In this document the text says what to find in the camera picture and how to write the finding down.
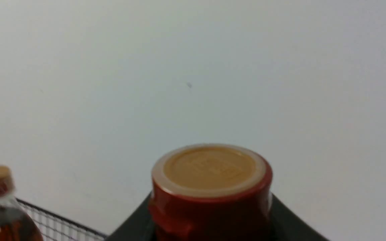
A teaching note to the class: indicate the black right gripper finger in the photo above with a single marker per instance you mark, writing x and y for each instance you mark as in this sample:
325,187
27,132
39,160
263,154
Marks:
139,226

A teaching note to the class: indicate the dark soy sauce bottle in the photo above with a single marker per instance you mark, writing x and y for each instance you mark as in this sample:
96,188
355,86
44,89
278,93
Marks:
211,192

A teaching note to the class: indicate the amber cooking wine bottle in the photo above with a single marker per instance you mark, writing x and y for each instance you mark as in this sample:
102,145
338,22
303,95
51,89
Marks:
15,223

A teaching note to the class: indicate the black wire mesh rack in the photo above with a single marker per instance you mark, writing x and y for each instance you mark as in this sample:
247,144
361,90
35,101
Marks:
54,227

